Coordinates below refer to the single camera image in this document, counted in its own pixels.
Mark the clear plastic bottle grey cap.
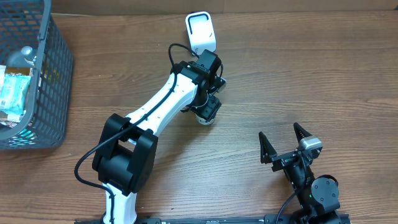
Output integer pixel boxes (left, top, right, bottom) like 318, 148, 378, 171
6, 45, 37, 68

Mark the green lid jar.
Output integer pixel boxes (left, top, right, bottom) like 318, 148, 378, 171
195, 114, 215, 125

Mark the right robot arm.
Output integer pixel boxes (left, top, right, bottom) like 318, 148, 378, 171
259, 123, 351, 224

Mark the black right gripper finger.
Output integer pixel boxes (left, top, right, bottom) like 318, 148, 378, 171
259, 131, 277, 164
294, 123, 312, 142

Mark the mint green wipes pack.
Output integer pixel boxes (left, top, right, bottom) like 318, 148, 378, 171
1, 74, 31, 114

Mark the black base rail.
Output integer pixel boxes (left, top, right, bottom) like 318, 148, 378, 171
74, 215, 351, 224

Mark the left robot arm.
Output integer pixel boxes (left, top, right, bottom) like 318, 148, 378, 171
92, 50, 226, 223

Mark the white barcode scanner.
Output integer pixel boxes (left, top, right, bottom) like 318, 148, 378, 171
185, 11, 216, 55

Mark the dark grey plastic basket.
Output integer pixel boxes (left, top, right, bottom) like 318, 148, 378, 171
1, 0, 74, 150

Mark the brown patterned snack bag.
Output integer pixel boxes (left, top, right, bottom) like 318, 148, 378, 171
1, 112, 24, 128

